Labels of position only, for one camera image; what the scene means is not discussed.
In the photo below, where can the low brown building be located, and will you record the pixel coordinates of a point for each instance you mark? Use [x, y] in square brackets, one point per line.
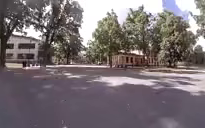
[130, 59]

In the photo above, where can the group of trees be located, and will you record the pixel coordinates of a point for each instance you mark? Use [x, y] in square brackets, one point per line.
[108, 33]

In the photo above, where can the group of people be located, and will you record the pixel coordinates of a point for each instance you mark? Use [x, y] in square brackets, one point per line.
[24, 63]

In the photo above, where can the white building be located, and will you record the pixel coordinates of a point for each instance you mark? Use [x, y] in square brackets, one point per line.
[21, 46]

